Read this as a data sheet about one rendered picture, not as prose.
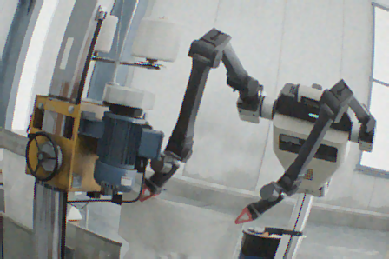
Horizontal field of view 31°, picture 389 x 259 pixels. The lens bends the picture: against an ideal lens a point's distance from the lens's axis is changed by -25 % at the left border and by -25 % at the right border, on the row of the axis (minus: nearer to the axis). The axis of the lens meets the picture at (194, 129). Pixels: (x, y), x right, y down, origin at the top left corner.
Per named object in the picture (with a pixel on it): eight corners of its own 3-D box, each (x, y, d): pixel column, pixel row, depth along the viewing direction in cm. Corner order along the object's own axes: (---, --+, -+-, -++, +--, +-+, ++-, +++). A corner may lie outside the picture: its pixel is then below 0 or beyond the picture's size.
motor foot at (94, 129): (111, 142, 291) (116, 116, 291) (98, 142, 280) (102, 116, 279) (89, 136, 294) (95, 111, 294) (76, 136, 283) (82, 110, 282)
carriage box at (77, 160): (104, 192, 311) (117, 108, 310) (68, 193, 279) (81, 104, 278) (56, 173, 319) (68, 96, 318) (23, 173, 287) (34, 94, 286)
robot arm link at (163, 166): (194, 149, 315) (174, 138, 319) (179, 146, 305) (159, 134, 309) (179, 180, 317) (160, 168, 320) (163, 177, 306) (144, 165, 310)
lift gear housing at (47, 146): (61, 175, 282) (64, 144, 281) (55, 175, 276) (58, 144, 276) (41, 166, 285) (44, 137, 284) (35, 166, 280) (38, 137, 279)
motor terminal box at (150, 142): (157, 166, 294) (164, 131, 294) (159, 169, 284) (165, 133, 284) (133, 161, 293) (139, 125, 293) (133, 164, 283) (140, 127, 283)
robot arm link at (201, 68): (225, 49, 298) (200, 37, 303) (215, 52, 294) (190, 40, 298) (194, 159, 317) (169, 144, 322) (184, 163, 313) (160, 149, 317)
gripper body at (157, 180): (141, 180, 315) (153, 165, 313) (151, 179, 325) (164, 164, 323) (154, 192, 313) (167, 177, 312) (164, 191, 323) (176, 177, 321)
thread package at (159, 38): (181, 67, 305) (192, 23, 305) (164, 63, 290) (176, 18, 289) (139, 60, 311) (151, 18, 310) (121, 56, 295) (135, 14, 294)
